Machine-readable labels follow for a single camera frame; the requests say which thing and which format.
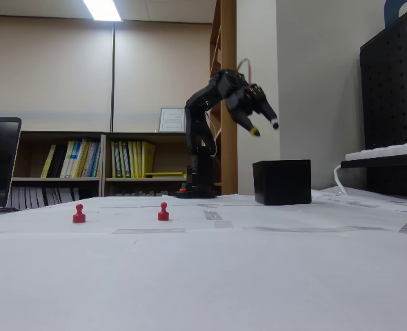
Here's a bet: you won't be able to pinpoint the white paper table cover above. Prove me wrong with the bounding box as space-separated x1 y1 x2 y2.
0 188 407 331

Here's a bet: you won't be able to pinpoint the slanted yellow book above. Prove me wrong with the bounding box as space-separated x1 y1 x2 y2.
40 144 57 179

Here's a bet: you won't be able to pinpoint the black folder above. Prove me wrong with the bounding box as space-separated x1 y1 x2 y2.
47 144 69 179

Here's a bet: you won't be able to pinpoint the white power strip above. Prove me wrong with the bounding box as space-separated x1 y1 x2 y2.
344 140 407 161

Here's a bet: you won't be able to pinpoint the white archive binders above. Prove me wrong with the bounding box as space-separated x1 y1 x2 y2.
10 186 81 210

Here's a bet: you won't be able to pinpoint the tall wooden bookshelf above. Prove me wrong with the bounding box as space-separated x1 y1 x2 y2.
208 0 239 196

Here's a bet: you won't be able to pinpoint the black wall conduit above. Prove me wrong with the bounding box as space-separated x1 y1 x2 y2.
109 24 117 133

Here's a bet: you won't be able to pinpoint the black open box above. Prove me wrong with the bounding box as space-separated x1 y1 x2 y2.
252 159 312 206

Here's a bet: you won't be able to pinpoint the pink gripper servo cable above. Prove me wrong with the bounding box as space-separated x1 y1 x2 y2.
237 57 255 86

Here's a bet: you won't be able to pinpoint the white power strip cable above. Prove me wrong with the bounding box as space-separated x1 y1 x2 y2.
333 163 350 196

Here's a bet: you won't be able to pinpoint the blue rounded object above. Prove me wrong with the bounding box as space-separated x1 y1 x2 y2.
384 0 407 29

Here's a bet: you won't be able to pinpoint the black perforated pegboard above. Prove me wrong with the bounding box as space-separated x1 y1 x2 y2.
359 2 407 200

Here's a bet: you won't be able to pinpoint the black pegboard shelf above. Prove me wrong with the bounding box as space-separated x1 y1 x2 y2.
340 151 407 170

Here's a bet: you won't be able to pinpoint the ceiling light panel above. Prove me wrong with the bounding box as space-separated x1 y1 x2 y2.
82 0 124 23

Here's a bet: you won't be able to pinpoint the blue white binder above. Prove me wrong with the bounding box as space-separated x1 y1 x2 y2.
84 140 102 179

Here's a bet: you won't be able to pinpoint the framed white certificate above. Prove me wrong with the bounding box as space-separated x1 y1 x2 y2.
158 107 186 133

